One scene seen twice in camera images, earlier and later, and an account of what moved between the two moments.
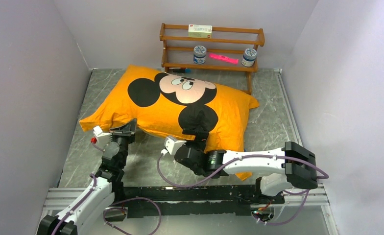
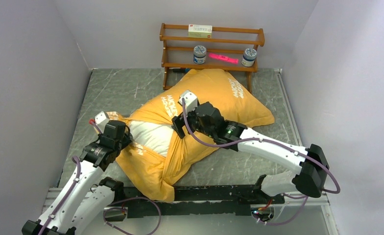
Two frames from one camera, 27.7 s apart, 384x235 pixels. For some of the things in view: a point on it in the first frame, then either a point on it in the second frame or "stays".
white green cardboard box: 200,31 stays
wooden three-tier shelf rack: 228,49 stays
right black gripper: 201,136 → 178,124
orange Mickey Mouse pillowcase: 173,105 → 231,98
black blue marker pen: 182,70 stays
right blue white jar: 249,57 stays
